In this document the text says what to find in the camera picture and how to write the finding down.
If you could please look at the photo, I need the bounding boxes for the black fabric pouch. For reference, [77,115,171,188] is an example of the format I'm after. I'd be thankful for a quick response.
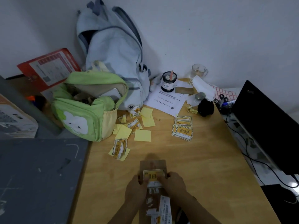
[198,98,215,117]

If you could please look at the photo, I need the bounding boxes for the clear glass mug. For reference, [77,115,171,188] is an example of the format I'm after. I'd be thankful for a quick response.
[191,64,208,79]

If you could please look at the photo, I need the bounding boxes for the red and white cardboard box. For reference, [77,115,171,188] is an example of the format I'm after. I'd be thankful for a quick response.
[17,48,82,93]

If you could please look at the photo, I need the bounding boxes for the person's right forearm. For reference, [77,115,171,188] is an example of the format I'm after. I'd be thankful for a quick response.
[174,192,222,224]

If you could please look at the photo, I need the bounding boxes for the person's left forearm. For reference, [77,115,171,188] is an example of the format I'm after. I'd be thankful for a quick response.
[108,201,143,224]

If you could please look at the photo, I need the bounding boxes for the white plush keychain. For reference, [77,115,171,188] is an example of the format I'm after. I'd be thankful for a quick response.
[149,75,162,92]

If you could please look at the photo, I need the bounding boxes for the black bag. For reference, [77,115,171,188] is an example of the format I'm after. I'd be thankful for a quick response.
[260,184,299,224]

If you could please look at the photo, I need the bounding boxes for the white red patterned paper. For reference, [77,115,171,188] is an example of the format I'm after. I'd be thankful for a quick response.
[211,84,238,102]

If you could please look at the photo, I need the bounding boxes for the green backpack with white animal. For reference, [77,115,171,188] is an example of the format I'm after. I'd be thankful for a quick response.
[51,70,129,142]

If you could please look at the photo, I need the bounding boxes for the black cable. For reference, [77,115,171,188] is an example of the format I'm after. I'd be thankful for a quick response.
[224,113,299,188]

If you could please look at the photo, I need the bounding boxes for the light blue backpack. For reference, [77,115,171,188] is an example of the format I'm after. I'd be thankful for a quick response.
[76,0,152,111]

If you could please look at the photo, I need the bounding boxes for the brown paper envelope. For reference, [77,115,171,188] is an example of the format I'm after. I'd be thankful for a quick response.
[174,86,195,95]

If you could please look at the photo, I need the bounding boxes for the stack of yellow labels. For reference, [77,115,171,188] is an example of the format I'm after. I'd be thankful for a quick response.
[171,116,194,142]

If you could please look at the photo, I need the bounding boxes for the white printed paper sheet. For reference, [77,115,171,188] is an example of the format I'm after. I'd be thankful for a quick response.
[143,80,194,117]

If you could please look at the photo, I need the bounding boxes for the brown cardboard parcel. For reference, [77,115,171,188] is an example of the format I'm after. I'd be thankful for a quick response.
[139,159,180,224]

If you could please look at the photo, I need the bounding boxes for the yellow label sticker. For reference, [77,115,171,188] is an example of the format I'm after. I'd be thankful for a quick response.
[143,169,166,188]

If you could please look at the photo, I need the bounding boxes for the pile of yellow backing papers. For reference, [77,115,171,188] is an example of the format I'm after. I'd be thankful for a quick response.
[108,107,156,162]

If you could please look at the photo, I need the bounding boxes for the black scissors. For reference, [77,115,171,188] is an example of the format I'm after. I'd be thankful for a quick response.
[217,94,229,107]

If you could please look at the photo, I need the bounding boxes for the white shipping label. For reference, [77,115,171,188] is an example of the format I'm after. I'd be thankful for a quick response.
[146,196,172,224]

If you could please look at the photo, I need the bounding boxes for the black cup with straw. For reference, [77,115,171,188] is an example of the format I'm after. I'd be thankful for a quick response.
[161,70,178,93]

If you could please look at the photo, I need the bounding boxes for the white printed carton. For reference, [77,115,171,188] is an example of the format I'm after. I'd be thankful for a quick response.
[0,94,39,139]

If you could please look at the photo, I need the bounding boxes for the white tissue paper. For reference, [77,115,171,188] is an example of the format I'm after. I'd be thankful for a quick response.
[186,75,216,107]

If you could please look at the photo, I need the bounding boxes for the black laptop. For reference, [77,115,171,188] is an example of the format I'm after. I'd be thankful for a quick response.
[231,80,299,176]

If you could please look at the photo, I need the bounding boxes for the person's right hand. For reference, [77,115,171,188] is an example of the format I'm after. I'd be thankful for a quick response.
[158,171,188,204]

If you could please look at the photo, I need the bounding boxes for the person's left hand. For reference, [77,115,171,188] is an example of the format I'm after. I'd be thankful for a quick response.
[124,175,150,208]

